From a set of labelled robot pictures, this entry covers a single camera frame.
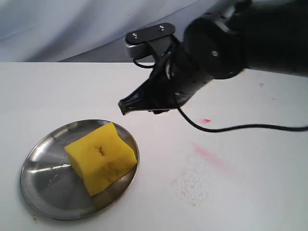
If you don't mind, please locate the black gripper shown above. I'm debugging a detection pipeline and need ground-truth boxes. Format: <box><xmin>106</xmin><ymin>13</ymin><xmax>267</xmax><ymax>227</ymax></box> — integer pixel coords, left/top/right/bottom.
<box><xmin>118</xmin><ymin>39</ymin><xmax>212</xmax><ymax>115</ymax></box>

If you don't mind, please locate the yellow sponge block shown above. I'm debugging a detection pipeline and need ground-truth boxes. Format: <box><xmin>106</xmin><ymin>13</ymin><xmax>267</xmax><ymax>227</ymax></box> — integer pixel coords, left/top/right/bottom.
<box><xmin>64</xmin><ymin>122</ymin><xmax>137</xmax><ymax>196</ymax></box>

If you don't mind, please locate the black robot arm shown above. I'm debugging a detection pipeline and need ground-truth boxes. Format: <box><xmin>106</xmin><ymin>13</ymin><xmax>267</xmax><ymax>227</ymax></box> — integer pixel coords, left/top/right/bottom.
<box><xmin>118</xmin><ymin>0</ymin><xmax>308</xmax><ymax>114</ymax></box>

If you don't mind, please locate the round steel plate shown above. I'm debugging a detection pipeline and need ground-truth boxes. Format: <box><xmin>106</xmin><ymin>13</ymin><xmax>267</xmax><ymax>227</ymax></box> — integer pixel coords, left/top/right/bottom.
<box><xmin>20</xmin><ymin>119</ymin><xmax>139</xmax><ymax>220</ymax></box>

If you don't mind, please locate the white backdrop cloth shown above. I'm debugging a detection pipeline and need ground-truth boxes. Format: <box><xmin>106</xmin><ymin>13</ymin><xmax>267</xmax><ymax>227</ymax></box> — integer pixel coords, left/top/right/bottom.
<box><xmin>0</xmin><ymin>0</ymin><xmax>214</xmax><ymax>63</ymax></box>

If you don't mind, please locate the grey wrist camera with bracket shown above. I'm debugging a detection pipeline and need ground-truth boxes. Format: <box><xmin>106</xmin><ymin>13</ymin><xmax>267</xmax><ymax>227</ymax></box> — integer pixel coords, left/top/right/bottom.
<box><xmin>124</xmin><ymin>23</ymin><xmax>176</xmax><ymax>60</ymax></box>

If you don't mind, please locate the black cable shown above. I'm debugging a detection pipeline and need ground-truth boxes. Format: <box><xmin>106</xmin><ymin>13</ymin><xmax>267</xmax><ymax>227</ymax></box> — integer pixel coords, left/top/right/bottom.
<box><xmin>177</xmin><ymin>107</ymin><xmax>308</xmax><ymax>133</ymax></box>

